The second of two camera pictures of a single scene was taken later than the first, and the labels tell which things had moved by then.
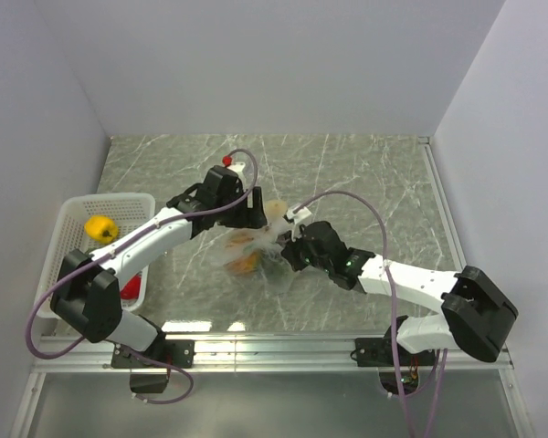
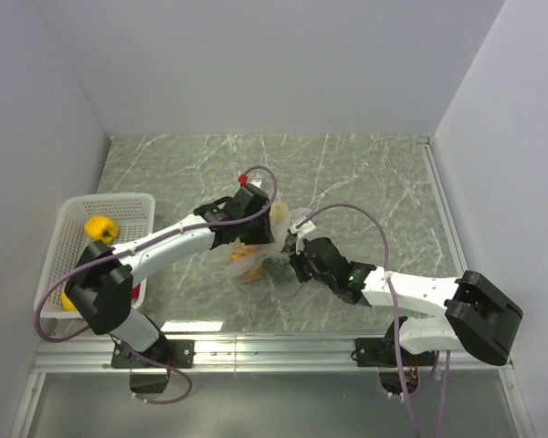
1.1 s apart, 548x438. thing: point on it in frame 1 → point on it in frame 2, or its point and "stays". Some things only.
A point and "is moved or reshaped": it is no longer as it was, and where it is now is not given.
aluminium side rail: x=448 y=226 stays
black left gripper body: x=240 y=215 → x=257 y=231
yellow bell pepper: x=101 y=228 stays
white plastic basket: x=127 y=209 stays
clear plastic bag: x=256 y=255 is moved or reshaped
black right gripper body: x=301 y=255 → x=305 y=271
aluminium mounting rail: x=240 y=351 stays
